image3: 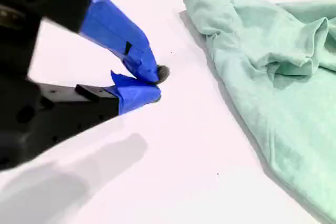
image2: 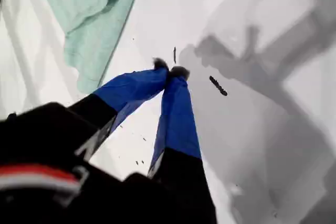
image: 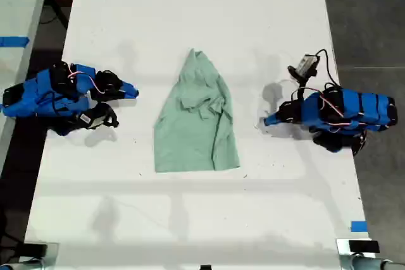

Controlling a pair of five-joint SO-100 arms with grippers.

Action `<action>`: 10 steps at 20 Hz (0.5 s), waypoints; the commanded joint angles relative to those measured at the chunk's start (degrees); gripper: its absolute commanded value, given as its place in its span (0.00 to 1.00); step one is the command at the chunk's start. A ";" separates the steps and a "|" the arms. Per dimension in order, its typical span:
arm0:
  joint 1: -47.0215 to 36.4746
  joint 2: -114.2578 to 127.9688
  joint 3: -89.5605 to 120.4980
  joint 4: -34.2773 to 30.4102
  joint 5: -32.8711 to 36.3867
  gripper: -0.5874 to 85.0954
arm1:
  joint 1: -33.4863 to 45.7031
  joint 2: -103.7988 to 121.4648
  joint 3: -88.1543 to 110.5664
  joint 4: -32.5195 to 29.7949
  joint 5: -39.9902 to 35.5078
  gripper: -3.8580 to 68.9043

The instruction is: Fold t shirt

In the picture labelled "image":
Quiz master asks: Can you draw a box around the grey metal pipe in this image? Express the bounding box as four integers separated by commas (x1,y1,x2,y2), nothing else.
350,253,405,270
0,258,44,270

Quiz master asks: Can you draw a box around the pale green t-shirt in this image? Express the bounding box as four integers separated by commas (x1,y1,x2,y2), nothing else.
154,47,241,174

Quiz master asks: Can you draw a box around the metal table bracket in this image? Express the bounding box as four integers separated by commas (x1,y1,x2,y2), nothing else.
335,238,373,270
23,242,60,268

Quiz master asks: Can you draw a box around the pale side table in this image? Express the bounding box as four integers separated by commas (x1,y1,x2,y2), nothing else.
0,0,54,171

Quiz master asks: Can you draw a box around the black floor cable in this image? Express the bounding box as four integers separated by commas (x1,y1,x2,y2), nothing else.
39,0,69,29

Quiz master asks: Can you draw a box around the black camera cable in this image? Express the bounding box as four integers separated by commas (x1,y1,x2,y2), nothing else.
315,49,342,90

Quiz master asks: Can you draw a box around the long blue tape strip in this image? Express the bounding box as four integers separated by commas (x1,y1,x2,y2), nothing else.
0,36,30,49

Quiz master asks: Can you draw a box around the short black camera stalk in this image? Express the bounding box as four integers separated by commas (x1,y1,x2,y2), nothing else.
93,102,120,129
287,64,308,101

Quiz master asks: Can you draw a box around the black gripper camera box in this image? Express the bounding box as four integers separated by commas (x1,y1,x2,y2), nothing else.
297,54,321,78
77,110,103,130

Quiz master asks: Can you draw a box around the small black box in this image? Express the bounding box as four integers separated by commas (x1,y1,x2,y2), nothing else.
18,242,49,257
348,240,380,254

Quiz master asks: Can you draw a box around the short blue tape strip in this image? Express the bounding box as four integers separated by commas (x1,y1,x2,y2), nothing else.
350,220,369,233

